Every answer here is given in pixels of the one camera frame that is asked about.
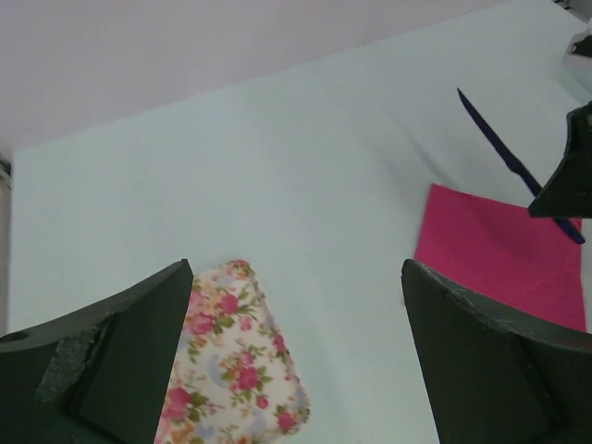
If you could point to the pink paper napkin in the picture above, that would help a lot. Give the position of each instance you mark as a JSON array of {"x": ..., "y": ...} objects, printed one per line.
[{"x": 498, "y": 250}]

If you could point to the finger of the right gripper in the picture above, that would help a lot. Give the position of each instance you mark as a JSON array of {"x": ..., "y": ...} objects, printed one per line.
[{"x": 568, "y": 191}]

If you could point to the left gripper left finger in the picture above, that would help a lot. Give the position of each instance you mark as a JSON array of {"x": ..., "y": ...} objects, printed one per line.
[{"x": 98, "y": 374}]

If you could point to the floral tray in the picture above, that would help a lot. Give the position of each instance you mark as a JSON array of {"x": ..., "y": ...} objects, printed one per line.
[{"x": 233, "y": 379}]

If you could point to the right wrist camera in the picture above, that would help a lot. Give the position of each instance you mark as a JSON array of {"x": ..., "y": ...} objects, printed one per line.
[{"x": 578, "y": 51}]

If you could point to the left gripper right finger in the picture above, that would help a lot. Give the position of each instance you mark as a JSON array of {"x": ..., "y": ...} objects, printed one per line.
[{"x": 494, "y": 374}]

